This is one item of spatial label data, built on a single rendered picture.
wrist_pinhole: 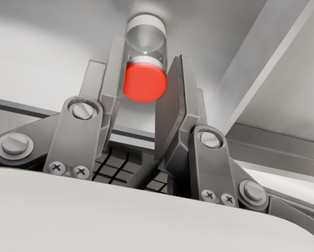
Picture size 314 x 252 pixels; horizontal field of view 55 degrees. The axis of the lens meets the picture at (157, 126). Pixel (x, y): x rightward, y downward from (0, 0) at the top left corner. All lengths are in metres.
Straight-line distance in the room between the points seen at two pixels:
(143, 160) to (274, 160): 0.17
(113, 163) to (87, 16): 0.20
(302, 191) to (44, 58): 0.38
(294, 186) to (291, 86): 0.26
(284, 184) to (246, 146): 0.24
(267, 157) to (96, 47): 0.13
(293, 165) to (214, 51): 0.11
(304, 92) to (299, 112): 0.02
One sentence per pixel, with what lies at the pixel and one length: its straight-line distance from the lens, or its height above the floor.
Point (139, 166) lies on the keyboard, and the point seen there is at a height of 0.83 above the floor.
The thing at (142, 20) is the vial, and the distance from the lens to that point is 0.16.
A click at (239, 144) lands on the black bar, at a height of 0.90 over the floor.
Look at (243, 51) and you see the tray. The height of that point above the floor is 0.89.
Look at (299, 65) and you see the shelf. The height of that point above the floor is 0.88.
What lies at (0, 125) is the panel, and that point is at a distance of 0.75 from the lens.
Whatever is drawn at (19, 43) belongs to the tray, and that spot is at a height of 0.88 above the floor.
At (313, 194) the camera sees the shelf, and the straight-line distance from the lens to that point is 0.48.
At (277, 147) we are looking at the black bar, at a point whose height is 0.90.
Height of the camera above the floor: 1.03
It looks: 45 degrees down
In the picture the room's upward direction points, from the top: 180 degrees counter-clockwise
